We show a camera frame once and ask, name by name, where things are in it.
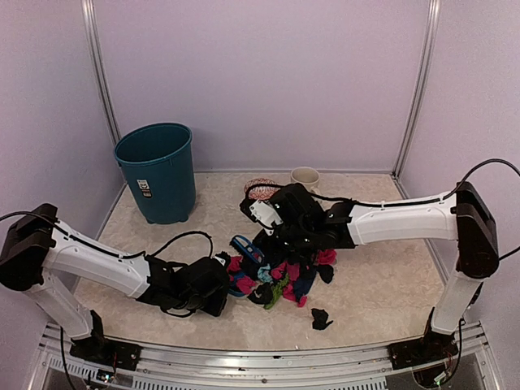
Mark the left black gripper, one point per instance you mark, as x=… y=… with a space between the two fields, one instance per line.
x=215 y=308

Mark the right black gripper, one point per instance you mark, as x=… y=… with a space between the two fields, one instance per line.
x=270 y=251

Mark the blue plastic dustpan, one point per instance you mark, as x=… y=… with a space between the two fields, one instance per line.
x=235 y=291

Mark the blue hand brush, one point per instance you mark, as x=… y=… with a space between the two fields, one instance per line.
x=247 y=249

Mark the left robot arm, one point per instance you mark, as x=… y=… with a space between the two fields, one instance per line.
x=38 y=245

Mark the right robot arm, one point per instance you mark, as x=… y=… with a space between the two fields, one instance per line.
x=459 y=215

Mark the pile of coloured paper scraps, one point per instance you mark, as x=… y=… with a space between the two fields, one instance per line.
x=256 y=281

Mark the patterned red ceramic bowl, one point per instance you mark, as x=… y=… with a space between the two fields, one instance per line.
x=261 y=189

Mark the cream ceramic mug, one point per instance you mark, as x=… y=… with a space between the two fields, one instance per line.
x=308 y=177

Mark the green paper scrap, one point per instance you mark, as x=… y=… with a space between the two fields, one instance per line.
x=277 y=290

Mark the isolated black paper scrap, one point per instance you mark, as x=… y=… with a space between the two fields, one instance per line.
x=321 y=319

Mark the teal plastic waste bin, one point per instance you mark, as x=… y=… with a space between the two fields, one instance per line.
x=157 y=163

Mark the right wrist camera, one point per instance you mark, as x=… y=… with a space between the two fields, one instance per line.
x=290 y=211

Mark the front aluminium rail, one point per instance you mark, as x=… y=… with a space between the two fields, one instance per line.
x=165 y=367

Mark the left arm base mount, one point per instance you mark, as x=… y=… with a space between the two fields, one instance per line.
x=107 y=352

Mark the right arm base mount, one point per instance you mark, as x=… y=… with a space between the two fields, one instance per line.
x=431 y=346

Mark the right aluminium frame post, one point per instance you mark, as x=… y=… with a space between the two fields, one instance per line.
x=420 y=87

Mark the aluminium frame post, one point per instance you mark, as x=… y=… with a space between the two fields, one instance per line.
x=95 y=50
x=420 y=87

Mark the left aluminium frame post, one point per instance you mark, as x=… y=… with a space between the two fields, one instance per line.
x=95 y=50

